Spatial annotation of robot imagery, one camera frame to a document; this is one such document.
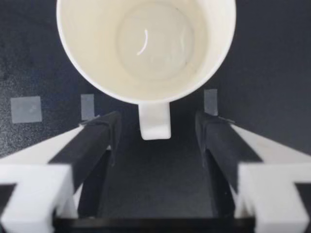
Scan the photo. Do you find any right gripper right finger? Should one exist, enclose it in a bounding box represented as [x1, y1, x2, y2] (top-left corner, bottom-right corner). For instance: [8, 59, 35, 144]
[195, 109, 311, 233]

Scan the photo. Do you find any white mug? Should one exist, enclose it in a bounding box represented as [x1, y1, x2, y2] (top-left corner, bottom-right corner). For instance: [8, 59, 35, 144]
[56, 0, 237, 141]

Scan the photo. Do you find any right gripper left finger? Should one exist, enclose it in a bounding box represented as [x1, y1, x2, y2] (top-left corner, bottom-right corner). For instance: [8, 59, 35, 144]
[0, 110, 122, 233]

